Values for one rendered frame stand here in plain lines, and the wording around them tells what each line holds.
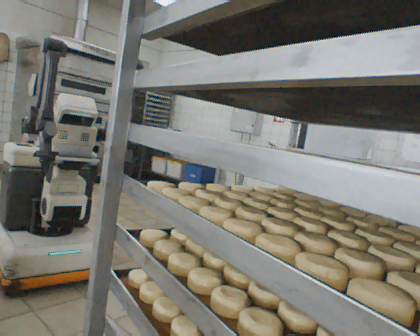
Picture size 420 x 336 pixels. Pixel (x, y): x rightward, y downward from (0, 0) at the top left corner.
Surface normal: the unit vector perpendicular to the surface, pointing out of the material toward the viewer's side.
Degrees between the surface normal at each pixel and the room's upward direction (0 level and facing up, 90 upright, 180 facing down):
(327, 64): 90
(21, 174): 90
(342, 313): 90
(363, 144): 90
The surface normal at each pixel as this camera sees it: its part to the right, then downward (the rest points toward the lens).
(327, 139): -0.65, -0.01
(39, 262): 0.65, 0.19
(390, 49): -0.82, -0.07
